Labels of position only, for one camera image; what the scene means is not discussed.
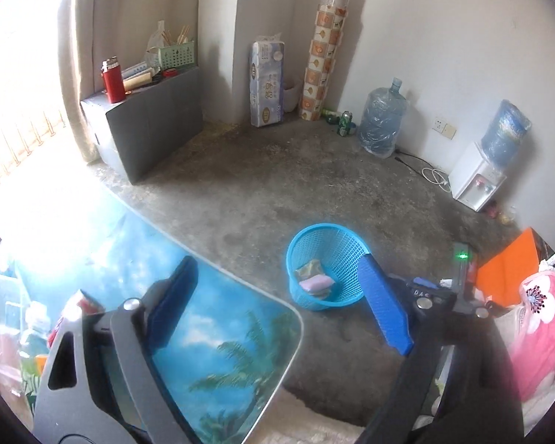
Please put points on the wrapped blue water jug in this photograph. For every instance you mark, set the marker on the wrapped blue water jug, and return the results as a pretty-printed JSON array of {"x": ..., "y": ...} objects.
[{"x": 506, "y": 132}]

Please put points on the window railing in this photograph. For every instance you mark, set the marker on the window railing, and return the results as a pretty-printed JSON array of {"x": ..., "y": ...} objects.
[{"x": 23, "y": 143}]

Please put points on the grey cabinet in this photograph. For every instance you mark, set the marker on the grey cabinet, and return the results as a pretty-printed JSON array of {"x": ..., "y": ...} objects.
[{"x": 143, "y": 120}]

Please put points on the green drink can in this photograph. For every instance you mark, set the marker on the green drink can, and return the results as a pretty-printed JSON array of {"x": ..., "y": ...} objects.
[{"x": 344, "y": 122}]

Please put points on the beige curtain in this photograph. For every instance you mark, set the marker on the beige curtain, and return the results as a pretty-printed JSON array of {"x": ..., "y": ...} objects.
[{"x": 81, "y": 64}]

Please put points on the rolled patterned mat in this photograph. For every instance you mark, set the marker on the rolled patterned mat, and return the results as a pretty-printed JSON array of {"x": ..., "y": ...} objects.
[{"x": 321, "y": 64}]

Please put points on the green plastic basket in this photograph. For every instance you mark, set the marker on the green plastic basket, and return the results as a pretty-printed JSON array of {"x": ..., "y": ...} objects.
[{"x": 178, "y": 54}]

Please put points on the pink sponge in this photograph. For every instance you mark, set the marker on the pink sponge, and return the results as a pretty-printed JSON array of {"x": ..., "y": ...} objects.
[{"x": 317, "y": 283}]

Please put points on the clear red print plastic bag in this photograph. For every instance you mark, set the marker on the clear red print plastic bag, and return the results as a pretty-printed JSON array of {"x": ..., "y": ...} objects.
[{"x": 81, "y": 305}]

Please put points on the wall socket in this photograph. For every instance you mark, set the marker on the wall socket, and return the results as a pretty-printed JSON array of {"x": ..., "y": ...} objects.
[{"x": 445, "y": 128}]

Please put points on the red thermos bottle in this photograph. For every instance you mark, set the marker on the red thermos bottle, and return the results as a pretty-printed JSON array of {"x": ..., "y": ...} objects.
[{"x": 114, "y": 82}]

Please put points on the green yellow packet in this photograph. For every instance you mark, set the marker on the green yellow packet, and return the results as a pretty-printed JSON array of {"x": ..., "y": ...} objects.
[{"x": 309, "y": 269}]

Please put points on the toilet paper pack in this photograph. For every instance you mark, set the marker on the toilet paper pack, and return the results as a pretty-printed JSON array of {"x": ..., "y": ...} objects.
[{"x": 266, "y": 83}]

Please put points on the blue plastic mesh basket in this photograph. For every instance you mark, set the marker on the blue plastic mesh basket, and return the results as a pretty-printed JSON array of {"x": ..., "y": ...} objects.
[{"x": 326, "y": 245}]

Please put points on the red tape roll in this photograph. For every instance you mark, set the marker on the red tape roll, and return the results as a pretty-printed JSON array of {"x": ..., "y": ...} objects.
[{"x": 169, "y": 73}]

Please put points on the pink floral blanket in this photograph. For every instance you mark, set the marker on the pink floral blanket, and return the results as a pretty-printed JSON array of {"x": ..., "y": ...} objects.
[{"x": 541, "y": 333}]

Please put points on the empty blue water jug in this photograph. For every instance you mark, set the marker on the empty blue water jug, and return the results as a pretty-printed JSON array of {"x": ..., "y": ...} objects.
[{"x": 381, "y": 120}]

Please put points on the white water dispenser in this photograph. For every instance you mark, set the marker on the white water dispenser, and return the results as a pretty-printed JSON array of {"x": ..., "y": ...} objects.
[{"x": 474, "y": 180}]

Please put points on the white fluffy rug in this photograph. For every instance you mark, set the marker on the white fluffy rug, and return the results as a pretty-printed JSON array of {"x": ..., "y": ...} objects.
[{"x": 305, "y": 421}]

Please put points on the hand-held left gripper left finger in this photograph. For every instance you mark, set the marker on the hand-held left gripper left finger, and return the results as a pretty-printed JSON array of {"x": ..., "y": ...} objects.
[{"x": 171, "y": 303}]

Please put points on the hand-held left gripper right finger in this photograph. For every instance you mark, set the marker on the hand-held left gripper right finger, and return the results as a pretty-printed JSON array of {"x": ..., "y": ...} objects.
[{"x": 384, "y": 305}]

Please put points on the clear plastic bottle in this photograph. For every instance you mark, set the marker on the clear plastic bottle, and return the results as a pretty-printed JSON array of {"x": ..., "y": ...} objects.
[{"x": 34, "y": 337}]

